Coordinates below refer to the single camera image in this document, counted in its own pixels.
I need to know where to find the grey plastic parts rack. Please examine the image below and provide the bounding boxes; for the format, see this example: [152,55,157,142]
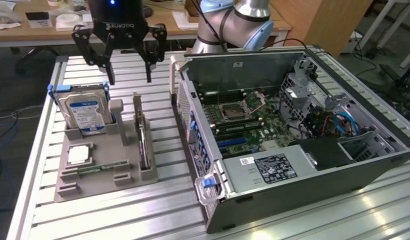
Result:
[53,98,160,204]

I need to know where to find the silver CPU chip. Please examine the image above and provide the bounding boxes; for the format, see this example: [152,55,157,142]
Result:
[66,145,93,166]

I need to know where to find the grey power supply unit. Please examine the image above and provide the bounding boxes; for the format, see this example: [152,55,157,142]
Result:
[220,144,317,195]

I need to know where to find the blue latch tab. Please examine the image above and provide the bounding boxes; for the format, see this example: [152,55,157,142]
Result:
[200,175,216,189]

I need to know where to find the plain white box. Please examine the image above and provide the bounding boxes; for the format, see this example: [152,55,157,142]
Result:
[80,13,94,27]

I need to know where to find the clear plastic bag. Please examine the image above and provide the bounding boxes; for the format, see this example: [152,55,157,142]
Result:
[0,1,21,23]

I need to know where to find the blue wire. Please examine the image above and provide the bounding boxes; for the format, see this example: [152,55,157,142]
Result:
[334,112,360,138]

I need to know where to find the metal socket cover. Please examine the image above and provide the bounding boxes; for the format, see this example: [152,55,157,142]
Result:
[240,88,269,111]

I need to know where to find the black graphics card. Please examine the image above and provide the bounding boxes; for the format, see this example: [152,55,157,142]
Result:
[130,91,152,171]

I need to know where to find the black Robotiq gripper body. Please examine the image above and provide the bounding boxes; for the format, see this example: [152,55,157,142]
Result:
[86,0,149,50]

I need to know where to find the dark installed RAM stick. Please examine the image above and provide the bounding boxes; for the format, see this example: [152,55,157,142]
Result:
[213,121,264,135]
[209,117,260,129]

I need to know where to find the green RAM stick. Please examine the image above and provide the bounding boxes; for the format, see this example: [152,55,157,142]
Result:
[74,163,124,175]

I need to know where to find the white box with black top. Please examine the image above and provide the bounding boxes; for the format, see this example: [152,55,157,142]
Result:
[24,11,53,29]

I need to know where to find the wooden desk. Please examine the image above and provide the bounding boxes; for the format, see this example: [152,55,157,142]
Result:
[0,0,292,49]

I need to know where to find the white table frame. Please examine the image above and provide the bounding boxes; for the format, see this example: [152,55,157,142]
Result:
[354,0,410,69]

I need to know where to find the white foam sheets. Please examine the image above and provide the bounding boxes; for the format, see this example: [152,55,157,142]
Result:
[170,10,200,31]

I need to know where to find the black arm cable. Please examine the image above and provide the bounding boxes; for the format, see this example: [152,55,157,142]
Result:
[193,0,226,52]

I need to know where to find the white box with tape roll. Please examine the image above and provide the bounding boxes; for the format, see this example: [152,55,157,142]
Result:
[54,13,85,32]

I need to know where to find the hard disk in blue caddy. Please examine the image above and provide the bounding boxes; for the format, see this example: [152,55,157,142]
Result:
[45,80,113,134]

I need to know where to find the green motherboard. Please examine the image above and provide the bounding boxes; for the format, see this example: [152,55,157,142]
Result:
[193,82,301,160]

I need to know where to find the blue expansion slot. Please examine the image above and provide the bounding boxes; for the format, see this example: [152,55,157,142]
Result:
[217,137,248,149]

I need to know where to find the perforated metal drive cage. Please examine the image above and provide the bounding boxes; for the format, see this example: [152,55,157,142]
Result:
[276,71,326,127]

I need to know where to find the wooden cabinet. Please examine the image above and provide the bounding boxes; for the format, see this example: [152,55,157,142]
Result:
[266,0,374,58]

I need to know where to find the CPU socket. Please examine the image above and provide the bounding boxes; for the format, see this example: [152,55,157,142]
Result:
[218,102,250,124]

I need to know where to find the black chair base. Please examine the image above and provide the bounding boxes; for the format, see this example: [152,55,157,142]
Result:
[13,45,60,75]

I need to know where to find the black open PC case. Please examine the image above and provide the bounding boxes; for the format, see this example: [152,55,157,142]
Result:
[168,46,410,235]

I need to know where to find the red wire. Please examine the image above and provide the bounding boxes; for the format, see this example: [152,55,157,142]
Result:
[318,113,333,138]

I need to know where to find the brown cardboard box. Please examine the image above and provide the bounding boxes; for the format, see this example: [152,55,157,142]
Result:
[184,0,201,18]

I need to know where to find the blue floor cable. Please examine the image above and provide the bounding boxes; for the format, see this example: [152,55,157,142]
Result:
[0,104,42,216]

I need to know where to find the metal disk bay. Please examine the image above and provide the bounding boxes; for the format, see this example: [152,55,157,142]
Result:
[334,129,396,163]

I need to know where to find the black cable behind case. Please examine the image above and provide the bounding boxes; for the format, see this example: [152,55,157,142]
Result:
[261,38,329,55]

